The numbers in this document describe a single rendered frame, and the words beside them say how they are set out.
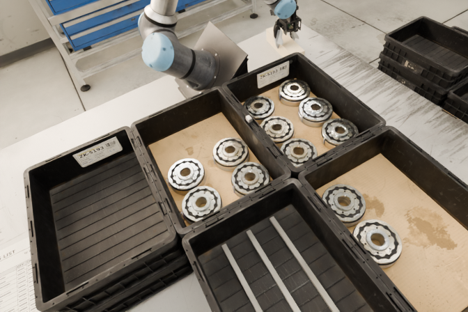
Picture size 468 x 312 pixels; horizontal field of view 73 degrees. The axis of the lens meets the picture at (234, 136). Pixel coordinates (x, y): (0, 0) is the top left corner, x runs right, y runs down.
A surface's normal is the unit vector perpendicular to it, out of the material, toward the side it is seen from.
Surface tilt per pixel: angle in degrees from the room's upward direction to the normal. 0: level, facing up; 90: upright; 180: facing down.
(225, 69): 43
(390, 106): 0
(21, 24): 90
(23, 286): 0
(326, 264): 0
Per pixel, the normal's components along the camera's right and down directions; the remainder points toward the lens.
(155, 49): -0.61, -0.07
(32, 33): 0.52, 0.62
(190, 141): -0.11, -0.65
